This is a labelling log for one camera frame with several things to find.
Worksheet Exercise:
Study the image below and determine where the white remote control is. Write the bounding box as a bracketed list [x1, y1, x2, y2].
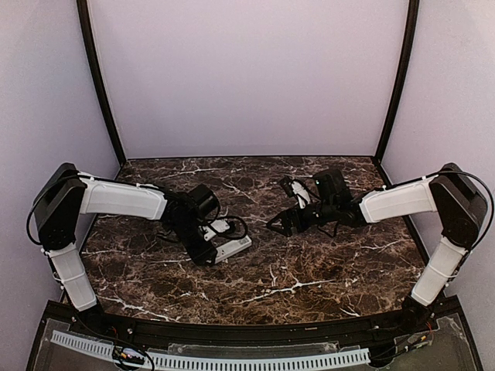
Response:
[214, 236, 252, 264]

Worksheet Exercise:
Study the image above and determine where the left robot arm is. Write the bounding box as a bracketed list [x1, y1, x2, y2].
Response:
[28, 163, 229, 311]

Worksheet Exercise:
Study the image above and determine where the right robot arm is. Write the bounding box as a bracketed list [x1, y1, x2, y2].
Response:
[266, 163, 494, 308]

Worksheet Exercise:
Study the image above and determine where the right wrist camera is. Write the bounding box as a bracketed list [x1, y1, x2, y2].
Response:
[278, 175, 311, 209]

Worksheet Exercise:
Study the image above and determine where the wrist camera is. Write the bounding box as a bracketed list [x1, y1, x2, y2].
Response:
[278, 175, 311, 209]
[200, 216, 248, 241]

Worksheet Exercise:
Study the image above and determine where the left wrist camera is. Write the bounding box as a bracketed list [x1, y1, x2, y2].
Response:
[200, 216, 248, 241]

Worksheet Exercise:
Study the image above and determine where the black front rail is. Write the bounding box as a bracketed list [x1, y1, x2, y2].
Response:
[59, 308, 425, 349]

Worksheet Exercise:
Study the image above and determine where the white slotted cable duct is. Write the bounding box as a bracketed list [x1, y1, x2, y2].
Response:
[50, 330, 370, 370]

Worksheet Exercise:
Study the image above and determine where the right black frame post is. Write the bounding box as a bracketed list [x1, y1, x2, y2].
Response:
[374, 0, 420, 163]

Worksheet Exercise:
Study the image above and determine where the black frame post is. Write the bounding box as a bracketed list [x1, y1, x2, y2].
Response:
[76, 0, 127, 167]
[374, 0, 420, 163]

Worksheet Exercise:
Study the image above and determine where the left black frame post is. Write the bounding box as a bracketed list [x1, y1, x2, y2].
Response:
[76, 0, 127, 167]

